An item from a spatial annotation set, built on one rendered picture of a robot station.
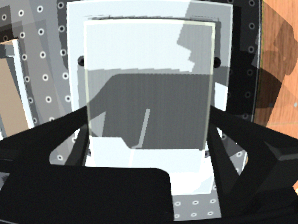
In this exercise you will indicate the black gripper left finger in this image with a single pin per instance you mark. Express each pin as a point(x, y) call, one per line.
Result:
point(37, 143)

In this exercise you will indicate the grey perforated base plate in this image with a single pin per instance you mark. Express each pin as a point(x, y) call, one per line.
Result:
point(41, 28)

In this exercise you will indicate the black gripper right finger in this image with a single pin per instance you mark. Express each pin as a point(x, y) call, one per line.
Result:
point(272, 160)

